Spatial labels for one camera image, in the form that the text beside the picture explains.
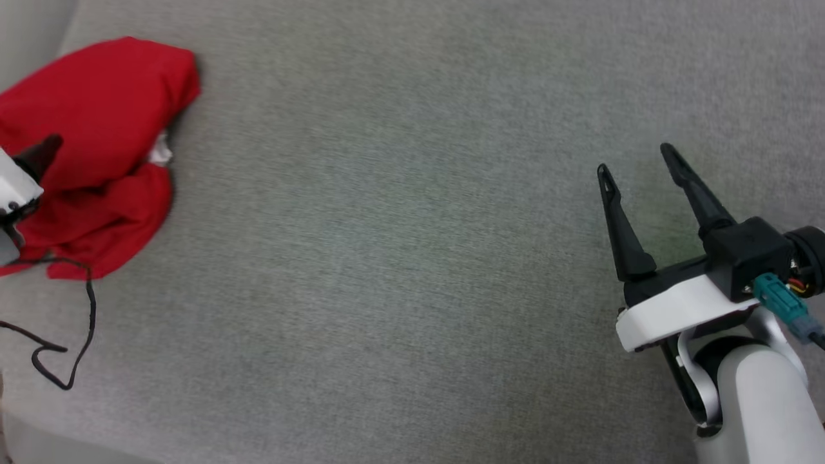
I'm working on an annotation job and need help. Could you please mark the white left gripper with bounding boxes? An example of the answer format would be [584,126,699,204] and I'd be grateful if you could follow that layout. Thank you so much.
[0,134,64,217]

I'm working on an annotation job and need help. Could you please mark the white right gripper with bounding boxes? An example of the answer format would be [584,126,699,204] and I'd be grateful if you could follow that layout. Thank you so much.
[597,143,761,354]

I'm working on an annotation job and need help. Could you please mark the red and white garment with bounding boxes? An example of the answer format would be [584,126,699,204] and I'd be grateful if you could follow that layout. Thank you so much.
[0,37,201,281]

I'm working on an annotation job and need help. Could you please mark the grey fabric sofa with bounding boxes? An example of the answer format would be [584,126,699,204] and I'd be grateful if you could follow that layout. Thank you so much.
[0,0,825,464]

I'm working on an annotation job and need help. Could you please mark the teal connector cable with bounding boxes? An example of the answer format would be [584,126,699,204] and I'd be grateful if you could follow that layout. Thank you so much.
[753,273,825,350]

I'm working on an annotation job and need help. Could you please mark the thin black cable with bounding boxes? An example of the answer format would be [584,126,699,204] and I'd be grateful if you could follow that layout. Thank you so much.
[0,256,97,391]

